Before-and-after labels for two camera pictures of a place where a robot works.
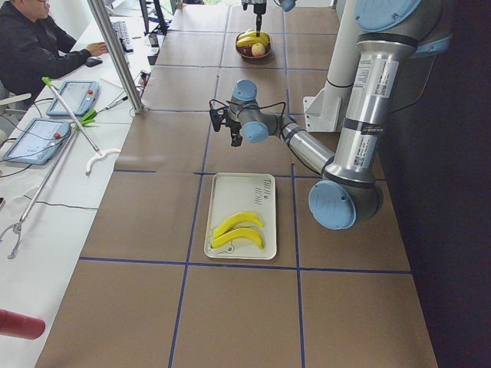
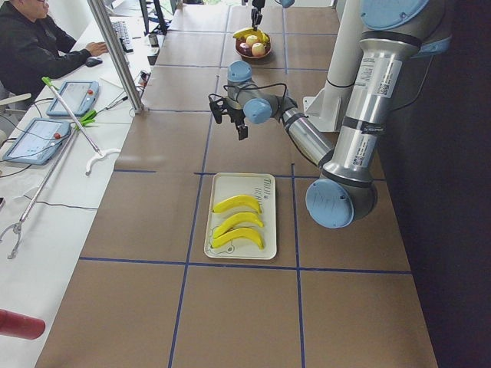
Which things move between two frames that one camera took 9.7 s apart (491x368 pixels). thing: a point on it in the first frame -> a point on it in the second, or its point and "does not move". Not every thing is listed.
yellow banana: x=240 y=218 does not move
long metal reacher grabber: x=39 y=190 does not move
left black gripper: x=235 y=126 -> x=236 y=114
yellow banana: x=240 y=233 does not move
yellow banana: x=264 y=38 -> x=248 y=31
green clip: x=87 y=117 does not move
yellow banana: x=249 y=37 -> x=238 y=200
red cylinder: x=18 y=325 does not move
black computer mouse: x=92 y=61 does not move
